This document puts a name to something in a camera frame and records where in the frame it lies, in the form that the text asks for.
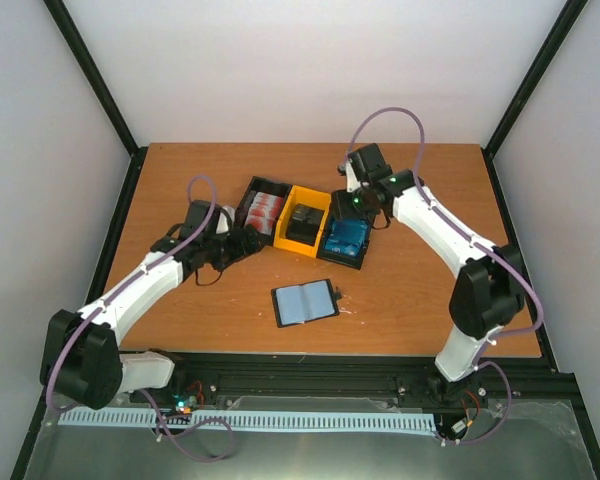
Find black leather card holder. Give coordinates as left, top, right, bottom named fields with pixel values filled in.
left=271, top=279, right=342, bottom=328

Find black bin with red cards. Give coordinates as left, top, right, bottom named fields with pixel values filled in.
left=234, top=176, right=292, bottom=246

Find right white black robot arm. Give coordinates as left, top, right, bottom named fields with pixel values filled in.
left=332, top=166, right=524, bottom=382

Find stack of red cards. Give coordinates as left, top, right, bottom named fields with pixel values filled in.
left=245, top=192, right=285, bottom=235

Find stack of blue cards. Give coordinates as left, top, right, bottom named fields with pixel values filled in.
left=324, top=219, right=369, bottom=257

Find yellow plastic bin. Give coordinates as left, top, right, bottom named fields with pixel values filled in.
left=273, top=185, right=331, bottom=258

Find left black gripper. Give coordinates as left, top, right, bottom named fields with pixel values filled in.
left=204, top=224, right=269, bottom=272

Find black aluminium frame rail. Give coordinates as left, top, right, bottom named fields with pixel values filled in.
left=138, top=350, right=580, bottom=409

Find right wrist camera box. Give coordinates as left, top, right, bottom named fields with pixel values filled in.
left=347, top=143, right=393, bottom=184

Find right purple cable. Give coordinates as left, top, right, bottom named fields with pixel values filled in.
left=347, top=107, right=545, bottom=446

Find black bin with blue cards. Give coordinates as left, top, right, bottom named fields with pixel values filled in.
left=316, top=202, right=372, bottom=270

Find light blue slotted cable duct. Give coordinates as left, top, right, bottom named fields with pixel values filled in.
left=58, top=407, right=436, bottom=436

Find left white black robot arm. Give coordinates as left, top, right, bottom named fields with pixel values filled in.
left=40, top=225, right=264, bottom=411

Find black card holders in bin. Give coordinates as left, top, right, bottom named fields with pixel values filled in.
left=286, top=204, right=324, bottom=245

